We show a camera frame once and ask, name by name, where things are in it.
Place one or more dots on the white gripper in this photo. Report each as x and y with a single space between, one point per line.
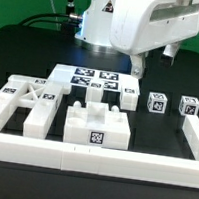
141 25

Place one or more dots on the white chair seat part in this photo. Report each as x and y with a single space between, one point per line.
96 125

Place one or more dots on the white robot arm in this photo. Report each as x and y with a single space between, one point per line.
95 28

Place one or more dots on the white tagged cube left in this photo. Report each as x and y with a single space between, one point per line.
157 102

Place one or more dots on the white tagged cube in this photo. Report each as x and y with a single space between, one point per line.
157 102
188 105

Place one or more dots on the white tagged cube right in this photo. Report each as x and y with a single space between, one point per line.
188 105

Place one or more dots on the white right fence bar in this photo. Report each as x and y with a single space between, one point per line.
191 132

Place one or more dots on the white fence bar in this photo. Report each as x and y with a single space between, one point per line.
99 161
191 132

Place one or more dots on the black vertical pole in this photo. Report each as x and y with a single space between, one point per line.
69 7

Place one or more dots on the white front fence bar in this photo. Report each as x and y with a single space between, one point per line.
99 161

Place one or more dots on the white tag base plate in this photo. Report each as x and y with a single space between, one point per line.
81 76

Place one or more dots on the white chair back frame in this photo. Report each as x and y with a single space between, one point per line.
41 96

